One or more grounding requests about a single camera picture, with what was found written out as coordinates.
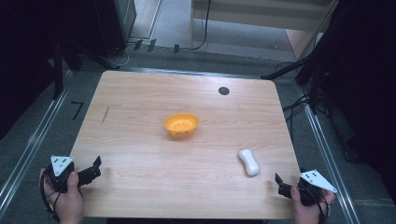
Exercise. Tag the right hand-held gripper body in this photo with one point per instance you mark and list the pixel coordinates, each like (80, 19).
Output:
(316, 182)

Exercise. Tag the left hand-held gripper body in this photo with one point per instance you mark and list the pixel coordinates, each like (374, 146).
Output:
(58, 165)

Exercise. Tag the person's right hand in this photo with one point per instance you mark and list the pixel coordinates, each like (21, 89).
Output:
(306, 213)

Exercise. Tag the person's left hand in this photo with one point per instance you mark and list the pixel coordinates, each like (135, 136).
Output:
(70, 205)

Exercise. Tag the white bone-shaped bottle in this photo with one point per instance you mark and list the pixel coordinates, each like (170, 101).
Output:
(249, 163)

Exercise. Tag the orange plastic bowl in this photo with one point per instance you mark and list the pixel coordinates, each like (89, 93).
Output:
(181, 123)

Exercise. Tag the black metal stand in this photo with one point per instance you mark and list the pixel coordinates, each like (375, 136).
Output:
(58, 71)
(314, 81)

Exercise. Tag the dark curtain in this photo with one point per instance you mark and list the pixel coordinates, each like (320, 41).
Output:
(367, 93)
(25, 56)

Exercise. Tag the dark round table grommet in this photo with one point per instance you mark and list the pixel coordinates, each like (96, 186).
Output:
(223, 90)

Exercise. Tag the black tape strip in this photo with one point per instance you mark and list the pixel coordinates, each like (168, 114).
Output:
(151, 45)
(138, 44)

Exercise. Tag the dark cabinet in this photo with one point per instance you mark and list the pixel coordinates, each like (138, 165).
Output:
(120, 21)

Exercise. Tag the light wooden shelf unit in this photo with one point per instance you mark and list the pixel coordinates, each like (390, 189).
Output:
(267, 12)

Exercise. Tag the aluminium floor rail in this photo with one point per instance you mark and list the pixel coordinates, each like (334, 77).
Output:
(29, 149)
(330, 161)
(199, 73)

